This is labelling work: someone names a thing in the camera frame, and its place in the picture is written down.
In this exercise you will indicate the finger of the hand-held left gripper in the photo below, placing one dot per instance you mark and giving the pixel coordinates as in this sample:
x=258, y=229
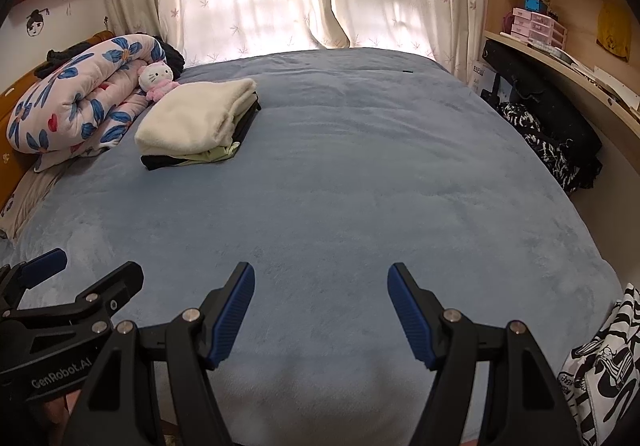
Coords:
x=115, y=286
x=45, y=261

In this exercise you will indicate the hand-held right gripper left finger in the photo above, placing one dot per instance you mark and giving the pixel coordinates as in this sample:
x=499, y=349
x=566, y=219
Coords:
x=227, y=316

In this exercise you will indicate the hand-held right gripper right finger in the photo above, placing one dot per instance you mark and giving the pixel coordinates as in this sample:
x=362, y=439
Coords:
x=412, y=316

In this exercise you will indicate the cream fluffy braided cardigan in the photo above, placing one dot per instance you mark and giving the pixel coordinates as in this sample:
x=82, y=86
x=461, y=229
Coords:
x=195, y=116

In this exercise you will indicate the dark clothes pile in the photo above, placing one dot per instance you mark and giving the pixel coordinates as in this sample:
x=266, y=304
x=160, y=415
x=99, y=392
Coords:
x=60, y=57

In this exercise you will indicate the beige pillow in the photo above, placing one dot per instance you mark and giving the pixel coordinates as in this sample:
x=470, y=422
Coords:
x=30, y=196

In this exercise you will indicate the blue plush blanket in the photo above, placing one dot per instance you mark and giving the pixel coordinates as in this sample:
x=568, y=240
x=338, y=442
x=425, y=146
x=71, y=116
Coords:
x=350, y=176

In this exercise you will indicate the green black folded garment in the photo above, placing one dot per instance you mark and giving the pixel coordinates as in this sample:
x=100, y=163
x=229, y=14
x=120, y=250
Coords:
x=210, y=155

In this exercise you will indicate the floral rolled quilt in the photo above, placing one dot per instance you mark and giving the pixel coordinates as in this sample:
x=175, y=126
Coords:
x=80, y=91

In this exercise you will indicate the black white printed cloth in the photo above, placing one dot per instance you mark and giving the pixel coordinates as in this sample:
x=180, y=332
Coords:
x=610, y=366

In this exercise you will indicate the pink white cat plush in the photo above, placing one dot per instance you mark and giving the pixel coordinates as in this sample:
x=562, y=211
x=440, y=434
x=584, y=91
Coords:
x=155, y=76

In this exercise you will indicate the black white patterned garment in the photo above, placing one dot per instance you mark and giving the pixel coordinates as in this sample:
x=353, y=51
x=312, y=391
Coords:
x=545, y=146

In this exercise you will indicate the white cardboard box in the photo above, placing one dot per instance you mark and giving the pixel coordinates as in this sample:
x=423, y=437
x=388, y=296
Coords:
x=482, y=76

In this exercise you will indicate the long black bag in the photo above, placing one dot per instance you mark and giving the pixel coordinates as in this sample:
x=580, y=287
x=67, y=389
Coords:
x=560, y=111

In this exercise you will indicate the maroon round object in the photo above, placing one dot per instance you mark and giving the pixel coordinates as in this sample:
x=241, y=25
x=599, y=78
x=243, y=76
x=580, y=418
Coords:
x=507, y=20

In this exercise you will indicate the white paper sheets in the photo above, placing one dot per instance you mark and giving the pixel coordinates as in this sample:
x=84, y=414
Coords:
x=617, y=81

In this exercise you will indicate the pink mini drawer organizer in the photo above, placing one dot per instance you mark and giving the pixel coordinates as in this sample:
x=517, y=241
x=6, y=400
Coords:
x=540, y=29

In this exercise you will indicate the blue toy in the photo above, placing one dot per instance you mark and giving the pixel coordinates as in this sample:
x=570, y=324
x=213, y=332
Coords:
x=532, y=4

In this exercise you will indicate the face wall sticker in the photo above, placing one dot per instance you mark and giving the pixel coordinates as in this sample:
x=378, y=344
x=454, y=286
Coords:
x=36, y=25

